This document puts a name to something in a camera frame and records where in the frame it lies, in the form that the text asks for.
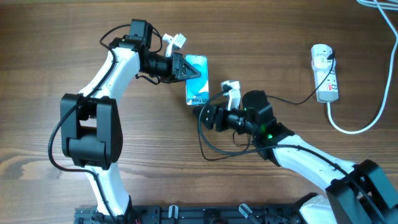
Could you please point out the white power strip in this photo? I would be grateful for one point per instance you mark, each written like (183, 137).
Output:
(326, 84)

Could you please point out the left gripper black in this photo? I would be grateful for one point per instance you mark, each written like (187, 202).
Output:
(177, 63)

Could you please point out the teal Galaxy smartphone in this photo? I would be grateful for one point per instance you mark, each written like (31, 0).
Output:
(197, 91)

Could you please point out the white charger adapter plug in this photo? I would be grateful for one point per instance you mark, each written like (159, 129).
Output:
(321, 63)

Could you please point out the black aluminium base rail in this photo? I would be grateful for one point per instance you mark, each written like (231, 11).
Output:
(267, 214)

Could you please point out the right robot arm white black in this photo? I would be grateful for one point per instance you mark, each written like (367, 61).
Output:
(355, 193)

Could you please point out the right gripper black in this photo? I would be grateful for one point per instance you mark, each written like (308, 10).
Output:
(221, 112)

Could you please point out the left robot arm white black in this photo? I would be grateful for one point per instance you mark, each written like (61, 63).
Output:
(90, 126)

